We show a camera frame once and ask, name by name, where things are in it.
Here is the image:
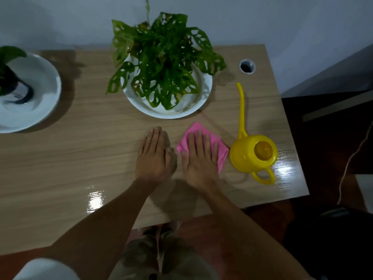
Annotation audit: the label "black bag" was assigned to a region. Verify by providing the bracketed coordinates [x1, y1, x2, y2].
[283, 205, 373, 280]

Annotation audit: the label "person's khaki shorts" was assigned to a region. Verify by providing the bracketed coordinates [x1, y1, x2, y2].
[108, 221, 220, 280]

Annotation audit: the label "dark green leafy plant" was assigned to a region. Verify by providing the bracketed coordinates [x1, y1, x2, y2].
[0, 45, 27, 96]

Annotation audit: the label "thin white cable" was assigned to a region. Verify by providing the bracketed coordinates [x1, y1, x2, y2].
[337, 119, 373, 206]

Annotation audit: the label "white round plant pot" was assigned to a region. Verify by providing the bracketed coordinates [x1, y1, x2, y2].
[121, 54, 213, 120]

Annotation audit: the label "person's right forearm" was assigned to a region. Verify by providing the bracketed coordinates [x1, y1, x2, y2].
[201, 184, 314, 280]

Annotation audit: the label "wooden plank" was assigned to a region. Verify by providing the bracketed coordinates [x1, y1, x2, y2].
[302, 90, 373, 123]

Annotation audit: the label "person's left forearm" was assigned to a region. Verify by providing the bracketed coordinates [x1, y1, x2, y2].
[44, 178, 159, 280]

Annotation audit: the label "yellow plastic watering can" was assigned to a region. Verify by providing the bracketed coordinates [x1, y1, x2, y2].
[229, 82, 279, 185]

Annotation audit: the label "pink cleaning cloth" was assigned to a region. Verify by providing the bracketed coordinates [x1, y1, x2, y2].
[176, 122, 230, 174]

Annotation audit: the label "green holed-leaf plant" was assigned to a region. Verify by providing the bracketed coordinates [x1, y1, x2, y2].
[106, 0, 227, 111]

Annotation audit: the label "person's right hand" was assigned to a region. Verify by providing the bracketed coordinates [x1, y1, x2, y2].
[181, 130, 220, 192]

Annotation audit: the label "white wide plant pot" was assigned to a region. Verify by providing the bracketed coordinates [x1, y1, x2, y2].
[0, 52, 62, 134]

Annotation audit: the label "person's white shirt sleeve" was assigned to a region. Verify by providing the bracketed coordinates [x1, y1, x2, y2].
[13, 258, 80, 280]

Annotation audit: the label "grey desk cable grommet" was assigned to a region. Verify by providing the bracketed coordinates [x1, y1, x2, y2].
[239, 59, 256, 75]

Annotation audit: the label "person's left hand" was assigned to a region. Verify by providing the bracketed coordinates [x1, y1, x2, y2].
[135, 127, 178, 187]

